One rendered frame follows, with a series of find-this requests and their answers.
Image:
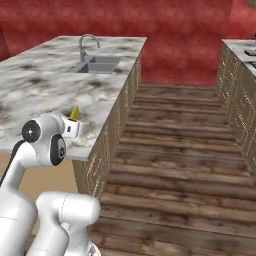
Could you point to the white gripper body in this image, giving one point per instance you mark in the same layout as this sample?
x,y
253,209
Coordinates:
x,y
83,129

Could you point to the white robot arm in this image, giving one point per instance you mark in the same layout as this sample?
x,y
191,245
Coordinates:
x,y
23,213

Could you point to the yellow green wedge-shaped item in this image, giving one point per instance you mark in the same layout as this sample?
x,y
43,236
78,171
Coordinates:
x,y
75,114

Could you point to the brown island cupboard run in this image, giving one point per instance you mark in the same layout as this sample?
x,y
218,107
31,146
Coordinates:
x,y
113,133

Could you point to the grey sink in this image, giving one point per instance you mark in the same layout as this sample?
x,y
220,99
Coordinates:
x,y
100,64

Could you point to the grey curved tap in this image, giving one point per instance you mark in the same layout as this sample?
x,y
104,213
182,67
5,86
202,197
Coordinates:
x,y
82,50

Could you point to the brown wall-side cupboard run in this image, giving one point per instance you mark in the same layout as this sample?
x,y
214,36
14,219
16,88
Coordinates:
x,y
238,106

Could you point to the grey wall cupboard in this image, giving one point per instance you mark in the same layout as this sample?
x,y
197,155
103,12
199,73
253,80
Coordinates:
x,y
252,3

